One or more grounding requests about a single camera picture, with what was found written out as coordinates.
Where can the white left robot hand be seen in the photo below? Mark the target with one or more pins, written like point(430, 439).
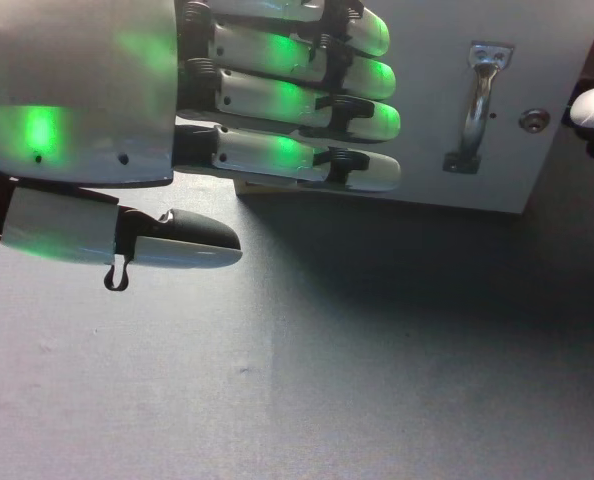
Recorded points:
point(77, 75)

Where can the round metal door lock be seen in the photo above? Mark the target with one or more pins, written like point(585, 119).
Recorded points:
point(534, 120)

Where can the white cabinet door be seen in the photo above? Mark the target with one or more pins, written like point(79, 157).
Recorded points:
point(427, 75)

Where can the grey table cloth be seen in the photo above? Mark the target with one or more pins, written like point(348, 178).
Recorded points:
point(277, 375)

